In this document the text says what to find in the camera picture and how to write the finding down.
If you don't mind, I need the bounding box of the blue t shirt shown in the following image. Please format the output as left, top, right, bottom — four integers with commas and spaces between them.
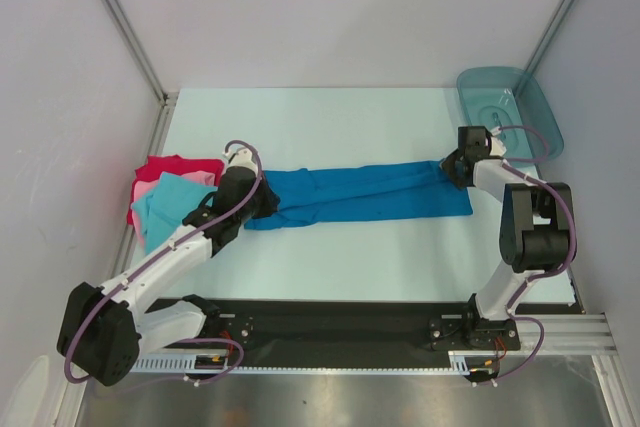
245, 161, 473, 231

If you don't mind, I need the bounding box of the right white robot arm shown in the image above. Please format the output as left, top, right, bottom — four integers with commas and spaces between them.
430, 126, 577, 350

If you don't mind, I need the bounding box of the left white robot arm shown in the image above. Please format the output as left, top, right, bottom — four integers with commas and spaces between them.
56, 164, 279, 386

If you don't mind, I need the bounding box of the teal transparent plastic bin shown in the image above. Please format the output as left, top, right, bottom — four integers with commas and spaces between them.
456, 67, 564, 163

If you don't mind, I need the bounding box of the folded cyan t shirt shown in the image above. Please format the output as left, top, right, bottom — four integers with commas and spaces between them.
130, 172, 217, 254

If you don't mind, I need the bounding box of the folded red t shirt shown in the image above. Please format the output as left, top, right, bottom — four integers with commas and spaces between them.
129, 155, 225, 205

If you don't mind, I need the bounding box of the folded pink t shirt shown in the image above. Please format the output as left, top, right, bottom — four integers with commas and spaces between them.
132, 171, 216, 202

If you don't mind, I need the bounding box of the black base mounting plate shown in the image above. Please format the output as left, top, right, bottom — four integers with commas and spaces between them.
149, 299, 521, 369

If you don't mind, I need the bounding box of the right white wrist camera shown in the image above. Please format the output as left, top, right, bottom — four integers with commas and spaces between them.
490, 127, 507, 157

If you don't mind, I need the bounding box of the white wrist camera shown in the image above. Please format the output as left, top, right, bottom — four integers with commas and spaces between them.
490, 127, 507, 157
223, 146, 258, 172

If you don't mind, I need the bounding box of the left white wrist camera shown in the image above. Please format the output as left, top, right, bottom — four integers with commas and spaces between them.
223, 146, 258, 172

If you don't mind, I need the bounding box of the light blue cable duct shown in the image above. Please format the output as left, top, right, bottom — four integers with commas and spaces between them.
131, 353, 197, 374

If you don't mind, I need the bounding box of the aluminium front frame rail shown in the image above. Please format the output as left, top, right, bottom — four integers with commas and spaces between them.
514, 314, 615, 354

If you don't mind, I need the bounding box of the right light cable duct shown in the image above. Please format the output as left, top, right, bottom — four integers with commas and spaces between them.
449, 351, 500, 374

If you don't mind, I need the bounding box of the right aluminium corner post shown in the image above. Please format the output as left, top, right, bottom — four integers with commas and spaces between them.
524, 0, 578, 76

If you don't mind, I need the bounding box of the aluminium corner post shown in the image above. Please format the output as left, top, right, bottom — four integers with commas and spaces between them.
100, 0, 177, 106
524, 0, 578, 76

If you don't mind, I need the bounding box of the left aluminium corner post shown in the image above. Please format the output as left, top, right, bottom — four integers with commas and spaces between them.
100, 0, 177, 106

